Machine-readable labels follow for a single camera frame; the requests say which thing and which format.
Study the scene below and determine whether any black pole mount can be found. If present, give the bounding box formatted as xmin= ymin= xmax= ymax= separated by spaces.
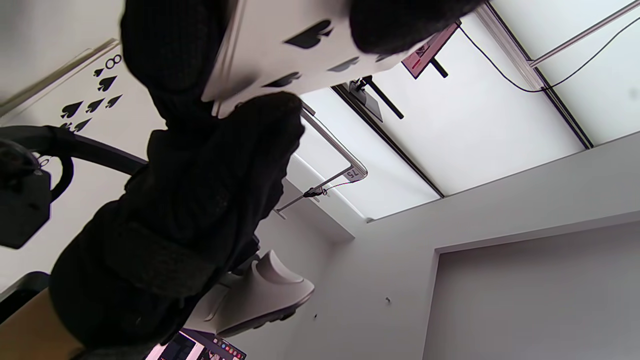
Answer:
xmin=345 ymin=75 xmax=405 ymax=124

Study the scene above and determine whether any dark computer monitor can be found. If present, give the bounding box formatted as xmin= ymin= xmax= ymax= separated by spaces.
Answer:
xmin=145 ymin=327 xmax=248 ymax=360

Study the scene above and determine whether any thin black cable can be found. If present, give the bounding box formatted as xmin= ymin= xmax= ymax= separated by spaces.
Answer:
xmin=457 ymin=17 xmax=640 ymax=94

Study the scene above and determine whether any red framed sign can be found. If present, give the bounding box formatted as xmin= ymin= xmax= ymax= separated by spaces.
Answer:
xmin=401 ymin=22 xmax=462 ymax=80

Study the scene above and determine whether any black glove sensor module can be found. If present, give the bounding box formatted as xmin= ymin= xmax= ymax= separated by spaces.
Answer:
xmin=0 ymin=140 xmax=53 ymax=250

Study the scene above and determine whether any person's right hand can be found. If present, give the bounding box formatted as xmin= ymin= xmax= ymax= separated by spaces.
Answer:
xmin=49 ymin=92 xmax=306 ymax=351

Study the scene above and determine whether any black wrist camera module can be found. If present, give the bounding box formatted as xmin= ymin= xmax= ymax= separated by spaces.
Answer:
xmin=0 ymin=271 xmax=51 ymax=323

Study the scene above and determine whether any aluminium rail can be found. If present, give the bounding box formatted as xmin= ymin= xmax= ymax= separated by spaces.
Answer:
xmin=527 ymin=0 xmax=640 ymax=68

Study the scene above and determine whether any deck of playing cards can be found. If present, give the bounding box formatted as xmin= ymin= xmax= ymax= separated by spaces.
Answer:
xmin=202 ymin=0 xmax=441 ymax=118

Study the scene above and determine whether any aluminium frame rig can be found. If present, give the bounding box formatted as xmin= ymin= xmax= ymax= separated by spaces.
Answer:
xmin=272 ymin=105 xmax=369 ymax=221

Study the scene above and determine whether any person's left hand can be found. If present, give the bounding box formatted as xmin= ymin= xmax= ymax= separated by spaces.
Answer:
xmin=120 ymin=0 xmax=483 ymax=118

